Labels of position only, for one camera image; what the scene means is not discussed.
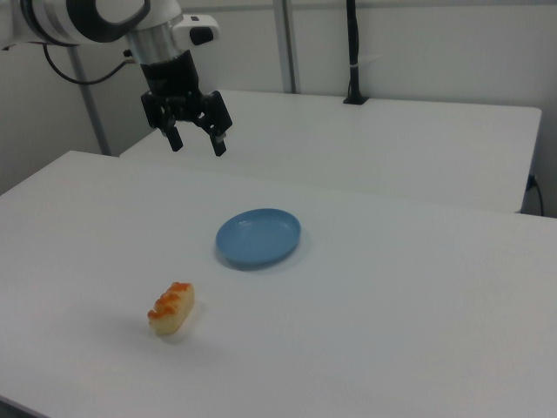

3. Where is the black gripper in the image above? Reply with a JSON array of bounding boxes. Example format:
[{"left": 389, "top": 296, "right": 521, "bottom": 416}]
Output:
[{"left": 139, "top": 48, "right": 234, "bottom": 158}]

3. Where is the bread with orange topping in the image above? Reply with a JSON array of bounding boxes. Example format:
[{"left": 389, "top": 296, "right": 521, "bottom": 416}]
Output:
[{"left": 146, "top": 281, "right": 196, "bottom": 337}]

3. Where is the blue round plate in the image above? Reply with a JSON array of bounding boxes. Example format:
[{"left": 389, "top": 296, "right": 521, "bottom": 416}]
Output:
[{"left": 215, "top": 207, "right": 303, "bottom": 271}]

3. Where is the grey metal partition post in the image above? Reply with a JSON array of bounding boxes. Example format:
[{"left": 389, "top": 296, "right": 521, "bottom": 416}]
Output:
[
  {"left": 64, "top": 43, "right": 111, "bottom": 156},
  {"left": 281, "top": 0, "right": 302, "bottom": 94}
]

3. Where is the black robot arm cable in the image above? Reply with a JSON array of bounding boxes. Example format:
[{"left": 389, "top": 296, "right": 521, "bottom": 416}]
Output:
[{"left": 42, "top": 43, "right": 134, "bottom": 86}]

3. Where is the black camera pole with base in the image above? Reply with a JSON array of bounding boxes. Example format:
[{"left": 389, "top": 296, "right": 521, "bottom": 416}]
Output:
[{"left": 342, "top": 0, "right": 370, "bottom": 105}]

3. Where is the black wall power cable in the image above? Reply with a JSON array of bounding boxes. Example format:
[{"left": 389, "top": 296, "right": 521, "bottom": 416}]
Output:
[{"left": 527, "top": 173, "right": 546, "bottom": 217}]

